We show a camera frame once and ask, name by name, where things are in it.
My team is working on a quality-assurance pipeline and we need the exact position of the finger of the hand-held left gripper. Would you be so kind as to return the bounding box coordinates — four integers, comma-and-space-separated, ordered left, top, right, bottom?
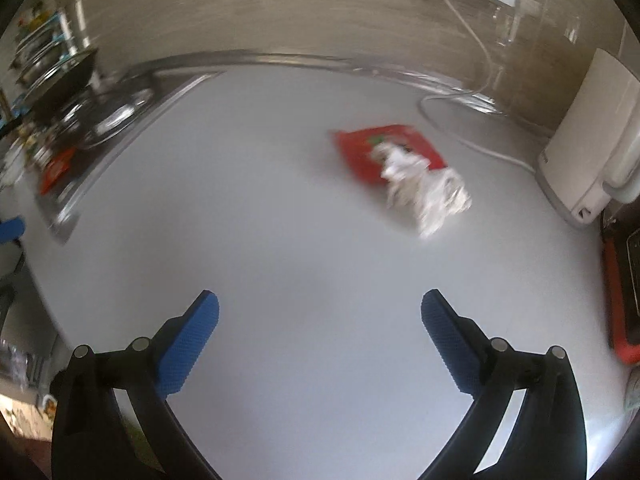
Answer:
0, 216, 26, 247

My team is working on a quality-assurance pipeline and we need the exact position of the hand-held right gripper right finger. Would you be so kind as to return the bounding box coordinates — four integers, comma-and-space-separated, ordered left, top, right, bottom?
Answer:
421, 289, 587, 480

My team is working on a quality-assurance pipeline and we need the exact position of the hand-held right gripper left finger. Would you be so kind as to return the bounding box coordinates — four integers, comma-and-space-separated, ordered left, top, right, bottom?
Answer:
50, 290, 221, 480

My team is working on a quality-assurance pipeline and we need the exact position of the clear plastic bag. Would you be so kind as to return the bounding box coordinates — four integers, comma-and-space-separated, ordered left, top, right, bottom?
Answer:
372, 141, 473, 240

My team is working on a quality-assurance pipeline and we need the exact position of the red snack packet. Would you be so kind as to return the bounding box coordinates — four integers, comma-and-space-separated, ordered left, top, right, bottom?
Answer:
332, 124, 448, 183

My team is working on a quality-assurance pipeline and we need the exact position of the red packet with white label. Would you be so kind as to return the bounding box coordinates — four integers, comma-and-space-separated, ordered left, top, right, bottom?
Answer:
39, 147, 81, 196

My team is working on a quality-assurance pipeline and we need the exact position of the steel gas stove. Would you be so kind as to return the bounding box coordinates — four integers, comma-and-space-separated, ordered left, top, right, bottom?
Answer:
45, 72, 226, 231

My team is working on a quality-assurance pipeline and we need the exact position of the red and black appliance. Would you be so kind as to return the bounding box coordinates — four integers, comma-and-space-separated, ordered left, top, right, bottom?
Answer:
600, 220, 640, 366

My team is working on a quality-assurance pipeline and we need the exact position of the black wok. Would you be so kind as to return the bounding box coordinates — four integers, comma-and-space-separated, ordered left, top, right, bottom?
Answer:
20, 47, 101, 106

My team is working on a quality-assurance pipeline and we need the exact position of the metal dish rack with basins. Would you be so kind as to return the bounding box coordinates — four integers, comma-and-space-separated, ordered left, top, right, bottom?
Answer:
10, 5, 86, 86

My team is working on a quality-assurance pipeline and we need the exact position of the white electric kettle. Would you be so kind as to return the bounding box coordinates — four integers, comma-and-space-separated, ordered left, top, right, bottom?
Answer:
537, 49, 640, 226

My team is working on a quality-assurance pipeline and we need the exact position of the clear plastic holder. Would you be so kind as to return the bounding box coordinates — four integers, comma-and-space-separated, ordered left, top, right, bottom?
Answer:
492, 0, 551, 46

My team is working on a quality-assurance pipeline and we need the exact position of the white power cable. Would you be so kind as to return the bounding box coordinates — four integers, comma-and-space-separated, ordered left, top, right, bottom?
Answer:
419, 0, 538, 173

